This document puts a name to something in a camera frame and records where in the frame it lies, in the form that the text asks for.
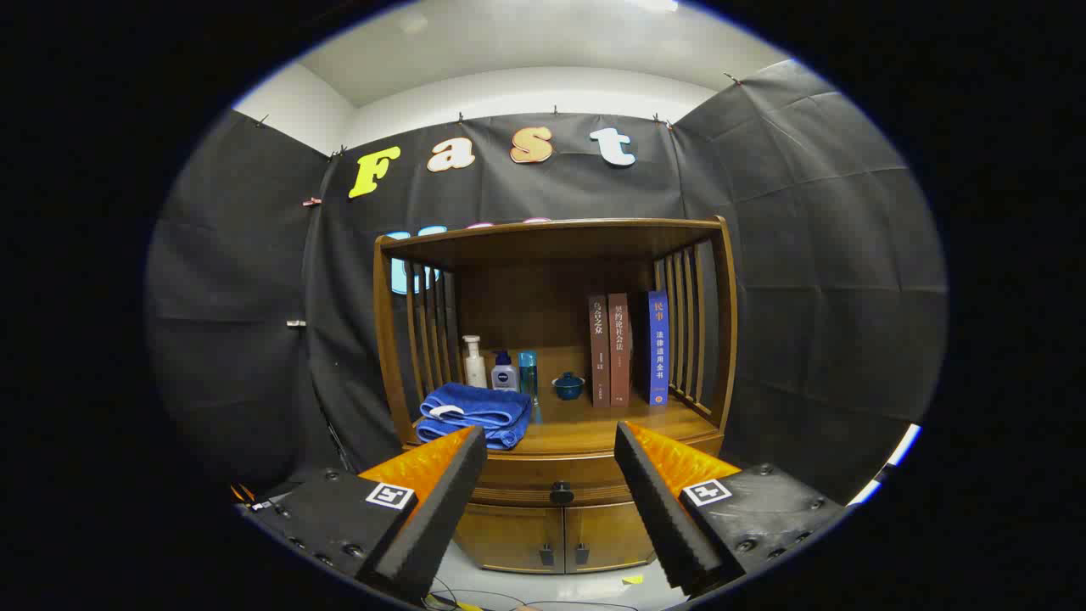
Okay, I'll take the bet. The wooden cabinet door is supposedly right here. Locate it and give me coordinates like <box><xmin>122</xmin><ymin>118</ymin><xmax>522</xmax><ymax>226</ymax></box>
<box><xmin>564</xmin><ymin>501</ymin><xmax>658</xmax><ymax>574</ymax></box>
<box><xmin>454</xmin><ymin>502</ymin><xmax>566</xmax><ymax>574</ymax></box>

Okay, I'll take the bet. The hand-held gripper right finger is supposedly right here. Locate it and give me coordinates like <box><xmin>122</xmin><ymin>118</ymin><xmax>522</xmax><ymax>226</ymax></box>
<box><xmin>613</xmin><ymin>421</ymin><xmax>849</xmax><ymax>599</ymax></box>

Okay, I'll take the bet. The blue folded towel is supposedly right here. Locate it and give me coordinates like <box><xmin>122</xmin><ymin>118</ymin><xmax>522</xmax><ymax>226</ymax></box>
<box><xmin>414</xmin><ymin>382</ymin><xmax>534</xmax><ymax>451</ymax></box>

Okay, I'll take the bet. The wooden cabinet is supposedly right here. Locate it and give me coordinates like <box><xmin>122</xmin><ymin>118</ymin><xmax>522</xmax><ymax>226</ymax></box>
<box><xmin>373</xmin><ymin>217</ymin><xmax>739</xmax><ymax>575</ymax></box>

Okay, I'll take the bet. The reddish brown book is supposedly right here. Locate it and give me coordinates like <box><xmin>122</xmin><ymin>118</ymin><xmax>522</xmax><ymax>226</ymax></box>
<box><xmin>607</xmin><ymin>293</ymin><xmax>633</xmax><ymax>407</ymax></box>

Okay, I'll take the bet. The blue book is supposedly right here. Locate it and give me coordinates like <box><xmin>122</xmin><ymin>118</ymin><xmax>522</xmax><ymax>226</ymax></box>
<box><xmin>642</xmin><ymin>291</ymin><xmax>671</xmax><ymax>406</ymax></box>

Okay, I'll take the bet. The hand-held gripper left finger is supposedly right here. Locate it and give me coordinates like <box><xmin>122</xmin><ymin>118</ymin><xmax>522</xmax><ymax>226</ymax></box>
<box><xmin>238</xmin><ymin>426</ymin><xmax>489</xmax><ymax>605</ymax></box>

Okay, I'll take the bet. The dark brown book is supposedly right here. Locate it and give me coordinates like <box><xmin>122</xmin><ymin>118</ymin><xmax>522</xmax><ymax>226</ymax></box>
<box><xmin>589</xmin><ymin>294</ymin><xmax>612</xmax><ymax>408</ymax></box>

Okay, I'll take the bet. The wooden drawer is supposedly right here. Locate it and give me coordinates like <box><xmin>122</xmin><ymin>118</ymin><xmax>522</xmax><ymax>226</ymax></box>
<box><xmin>462</xmin><ymin>434</ymin><xmax>725</xmax><ymax>508</ymax></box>

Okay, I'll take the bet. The black backdrop cloth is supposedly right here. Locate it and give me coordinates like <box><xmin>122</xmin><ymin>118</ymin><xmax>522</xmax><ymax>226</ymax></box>
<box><xmin>144</xmin><ymin>59</ymin><xmax>949</xmax><ymax>506</ymax></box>

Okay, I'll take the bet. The white pump bottle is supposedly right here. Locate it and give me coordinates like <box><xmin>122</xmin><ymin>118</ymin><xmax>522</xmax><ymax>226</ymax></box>
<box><xmin>462</xmin><ymin>335</ymin><xmax>488</xmax><ymax>390</ymax></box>

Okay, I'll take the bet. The wooden countertop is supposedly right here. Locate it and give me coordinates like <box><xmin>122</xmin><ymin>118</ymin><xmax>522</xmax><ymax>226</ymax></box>
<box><xmin>406</xmin><ymin>344</ymin><xmax>722</xmax><ymax>455</ymax></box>

